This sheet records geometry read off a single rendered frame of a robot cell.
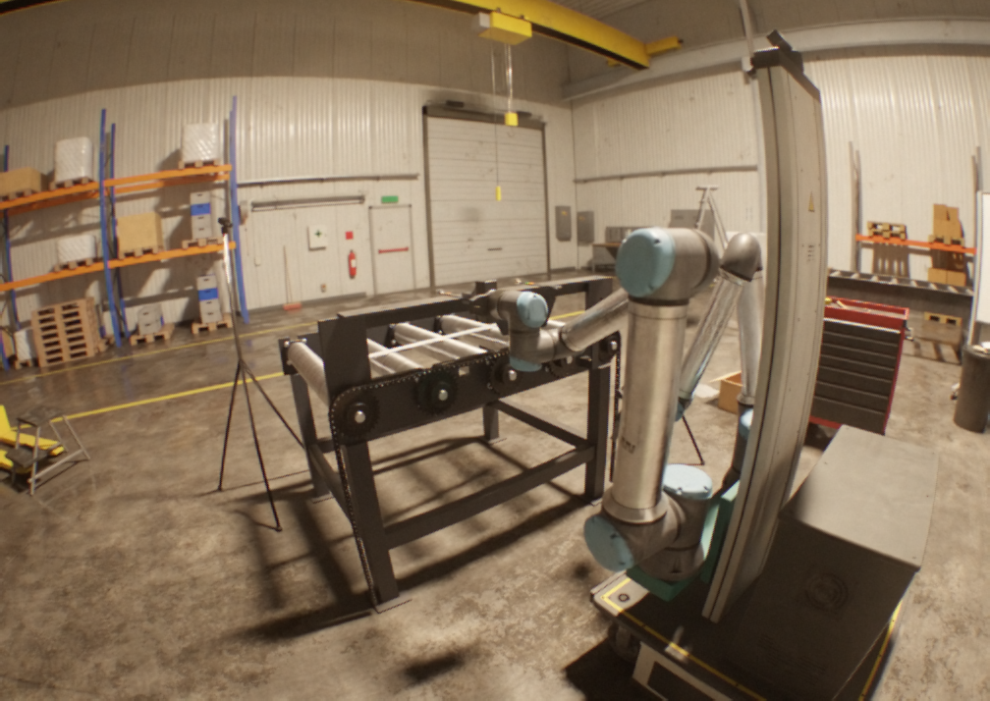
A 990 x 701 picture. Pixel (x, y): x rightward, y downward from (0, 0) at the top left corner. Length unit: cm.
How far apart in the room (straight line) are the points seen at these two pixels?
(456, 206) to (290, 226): 442
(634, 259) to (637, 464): 39
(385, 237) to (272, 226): 280
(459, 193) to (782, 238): 1141
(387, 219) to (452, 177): 219
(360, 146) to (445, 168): 237
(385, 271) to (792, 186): 1055
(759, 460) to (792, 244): 48
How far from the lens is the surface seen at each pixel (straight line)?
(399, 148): 1156
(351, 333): 139
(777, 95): 101
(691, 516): 111
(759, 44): 1176
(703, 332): 144
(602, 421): 221
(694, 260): 80
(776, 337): 99
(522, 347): 121
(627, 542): 97
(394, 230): 1118
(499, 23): 931
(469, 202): 1227
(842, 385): 312
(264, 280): 1042
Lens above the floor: 139
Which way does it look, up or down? 13 degrees down
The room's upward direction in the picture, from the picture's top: 3 degrees counter-clockwise
